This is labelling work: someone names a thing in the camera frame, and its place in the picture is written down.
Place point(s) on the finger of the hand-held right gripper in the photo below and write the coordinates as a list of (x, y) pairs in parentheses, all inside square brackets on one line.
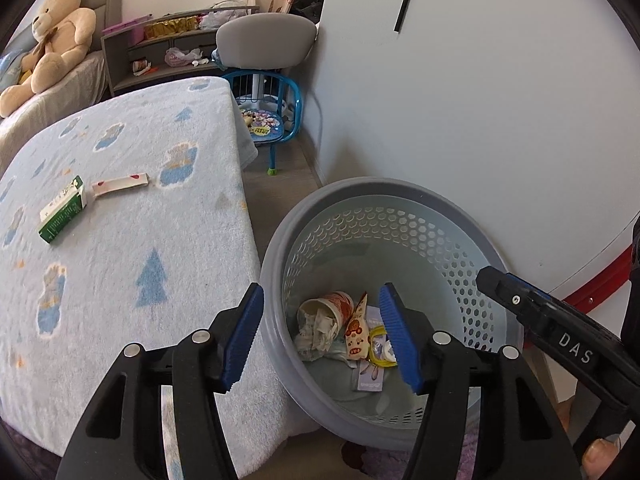
[(572, 312), (505, 292)]

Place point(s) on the grey perforated plastic basket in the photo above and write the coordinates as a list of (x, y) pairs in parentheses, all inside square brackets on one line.
[(400, 200)]

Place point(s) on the pink plastic box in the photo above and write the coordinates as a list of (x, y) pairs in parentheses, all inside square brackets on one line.
[(132, 30)]

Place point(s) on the grey chair back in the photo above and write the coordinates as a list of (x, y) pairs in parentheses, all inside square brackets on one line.
[(265, 40)]

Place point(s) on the person's right hand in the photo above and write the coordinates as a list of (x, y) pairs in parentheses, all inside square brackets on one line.
[(600, 457)]

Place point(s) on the white bags pile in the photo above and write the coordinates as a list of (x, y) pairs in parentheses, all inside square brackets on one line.
[(220, 16)]

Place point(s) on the pale blue wipe packet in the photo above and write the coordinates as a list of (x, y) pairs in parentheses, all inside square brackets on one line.
[(342, 353)]

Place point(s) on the beige teddy bear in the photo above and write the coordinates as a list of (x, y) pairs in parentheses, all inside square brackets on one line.
[(60, 40)]

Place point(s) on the yellow white wrapper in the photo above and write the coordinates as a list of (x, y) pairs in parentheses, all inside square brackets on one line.
[(375, 357)]

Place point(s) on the white strip wrapper red hearts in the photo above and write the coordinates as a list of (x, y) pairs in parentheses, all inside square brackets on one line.
[(122, 182)]

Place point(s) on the blue printed pillow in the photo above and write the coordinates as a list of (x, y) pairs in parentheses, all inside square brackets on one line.
[(10, 67)]

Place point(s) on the gold foil packages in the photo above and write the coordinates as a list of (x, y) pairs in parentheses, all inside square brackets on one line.
[(172, 27)]

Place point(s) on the white paper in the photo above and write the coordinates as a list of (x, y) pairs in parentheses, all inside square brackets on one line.
[(315, 340)]

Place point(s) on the white wardrobe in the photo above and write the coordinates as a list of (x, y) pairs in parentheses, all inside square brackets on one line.
[(475, 110)]

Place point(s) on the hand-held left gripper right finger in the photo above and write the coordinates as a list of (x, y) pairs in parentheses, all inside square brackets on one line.
[(402, 340)]

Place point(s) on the pink plastic bag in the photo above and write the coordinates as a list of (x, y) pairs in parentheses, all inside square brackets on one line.
[(182, 56)]

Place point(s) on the cartoon print toothpaste box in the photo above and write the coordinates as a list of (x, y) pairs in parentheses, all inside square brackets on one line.
[(370, 377)]

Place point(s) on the blue printed blanket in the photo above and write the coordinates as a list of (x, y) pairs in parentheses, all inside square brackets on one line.
[(125, 210)]

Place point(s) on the green white carton box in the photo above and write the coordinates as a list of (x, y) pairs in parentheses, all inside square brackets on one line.
[(62, 212)]

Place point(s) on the cartoon print snack wrapper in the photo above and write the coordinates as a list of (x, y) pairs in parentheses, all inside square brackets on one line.
[(356, 335)]

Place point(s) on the bed with beige sheet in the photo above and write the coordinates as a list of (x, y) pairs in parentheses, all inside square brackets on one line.
[(75, 80)]

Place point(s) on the grey shelf unit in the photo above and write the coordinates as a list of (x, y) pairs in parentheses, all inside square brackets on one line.
[(120, 65)]

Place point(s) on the paper cup with orange print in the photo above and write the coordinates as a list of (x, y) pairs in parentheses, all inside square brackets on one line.
[(335, 305)]

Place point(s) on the blue child chair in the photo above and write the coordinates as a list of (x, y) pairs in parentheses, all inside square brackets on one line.
[(262, 132)]

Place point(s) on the purple fluffy rug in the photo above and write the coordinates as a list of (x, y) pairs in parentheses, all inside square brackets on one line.
[(370, 462)]

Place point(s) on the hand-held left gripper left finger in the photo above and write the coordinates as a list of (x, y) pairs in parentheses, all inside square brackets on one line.
[(242, 340)]

